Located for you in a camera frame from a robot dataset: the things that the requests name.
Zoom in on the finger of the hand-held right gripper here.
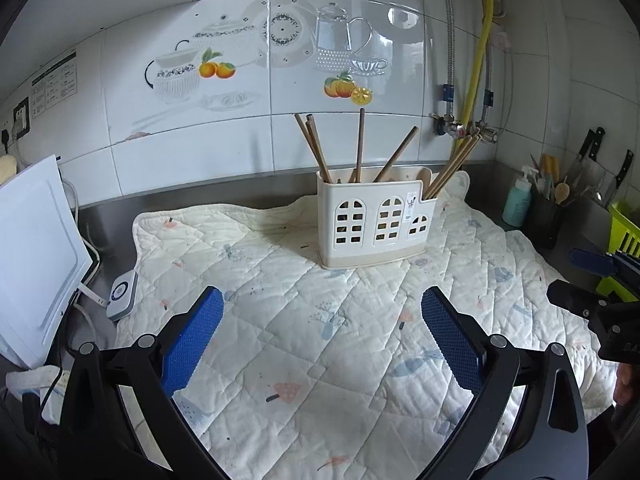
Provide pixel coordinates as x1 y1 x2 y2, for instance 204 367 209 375
546 280 608 318
569 247 640 286

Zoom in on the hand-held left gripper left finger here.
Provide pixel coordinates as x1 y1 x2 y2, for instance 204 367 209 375
56 286 228 480

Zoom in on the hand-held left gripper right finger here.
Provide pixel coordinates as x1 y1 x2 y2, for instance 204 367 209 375
417 286 588 480

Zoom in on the cream house-shaped utensil holder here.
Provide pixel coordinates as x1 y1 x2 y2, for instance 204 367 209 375
316 166 437 270

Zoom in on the set of wooden chopsticks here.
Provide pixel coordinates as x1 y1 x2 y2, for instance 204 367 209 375
294 107 483 201

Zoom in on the person's right hand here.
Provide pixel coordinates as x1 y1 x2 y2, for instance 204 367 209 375
614 361 640 406

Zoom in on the green plastic rack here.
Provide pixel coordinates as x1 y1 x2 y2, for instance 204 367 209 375
595 200 640 301

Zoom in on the black utensil cup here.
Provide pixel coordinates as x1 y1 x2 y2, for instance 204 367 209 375
527 187 568 250

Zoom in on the white round-dial device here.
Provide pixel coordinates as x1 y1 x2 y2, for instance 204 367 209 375
106 271 140 322

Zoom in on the printed quilted mat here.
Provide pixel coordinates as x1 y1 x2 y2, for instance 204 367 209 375
114 170 621 480

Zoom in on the teal soap bottle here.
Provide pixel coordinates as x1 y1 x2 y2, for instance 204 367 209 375
501 166 533 227

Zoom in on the white power strip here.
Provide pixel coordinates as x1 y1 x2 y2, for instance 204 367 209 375
5 364 73 423

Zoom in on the metal water valve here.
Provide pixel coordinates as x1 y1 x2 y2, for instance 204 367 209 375
431 112 468 138
472 122 499 146

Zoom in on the white microwave oven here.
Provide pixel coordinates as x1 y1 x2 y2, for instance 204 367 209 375
0 154 96 371

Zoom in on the black-handled kitchen knife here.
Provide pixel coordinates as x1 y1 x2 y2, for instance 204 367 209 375
570 127 606 186
602 149 633 208

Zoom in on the yellow-handled tool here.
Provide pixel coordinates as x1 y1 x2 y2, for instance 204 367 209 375
541 154 558 191

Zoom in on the white power cable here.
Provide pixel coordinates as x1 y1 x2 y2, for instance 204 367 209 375
60 180 108 311

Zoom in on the braided metal hose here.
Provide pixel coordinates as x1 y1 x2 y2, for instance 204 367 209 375
432 0 457 121
482 50 496 126

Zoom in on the yellow gas hose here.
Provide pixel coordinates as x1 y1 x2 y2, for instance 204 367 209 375
452 0 497 161

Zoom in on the black wall socket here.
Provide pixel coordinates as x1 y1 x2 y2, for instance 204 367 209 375
12 100 31 136

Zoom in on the wall instruction sticker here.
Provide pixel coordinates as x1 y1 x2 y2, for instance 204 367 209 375
31 50 80 111

